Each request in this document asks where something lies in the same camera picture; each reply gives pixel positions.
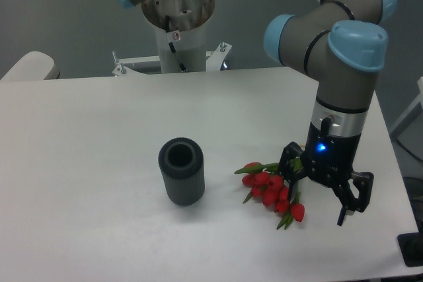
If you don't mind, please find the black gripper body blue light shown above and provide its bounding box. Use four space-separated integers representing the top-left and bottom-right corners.
303 124 364 186

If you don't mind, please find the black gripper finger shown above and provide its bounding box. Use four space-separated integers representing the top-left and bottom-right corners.
330 171 374 226
278 142 309 201

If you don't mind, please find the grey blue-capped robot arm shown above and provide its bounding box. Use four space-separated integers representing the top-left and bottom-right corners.
118 0 397 224

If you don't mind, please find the red tulip bouquet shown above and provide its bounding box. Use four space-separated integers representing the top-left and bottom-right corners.
234 162 305 230

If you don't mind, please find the black device at table edge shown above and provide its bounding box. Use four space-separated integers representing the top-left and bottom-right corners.
397 232 422 267

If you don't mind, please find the dark grey ribbed vase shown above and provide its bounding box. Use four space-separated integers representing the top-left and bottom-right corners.
158 137 205 206

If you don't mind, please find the white chair back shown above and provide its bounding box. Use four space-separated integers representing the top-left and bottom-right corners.
1 51 60 83

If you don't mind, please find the white frame at right edge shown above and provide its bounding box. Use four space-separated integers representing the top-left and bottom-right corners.
388 77 422 163

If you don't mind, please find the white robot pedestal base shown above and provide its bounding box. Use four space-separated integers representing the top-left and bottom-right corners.
112 0 232 76

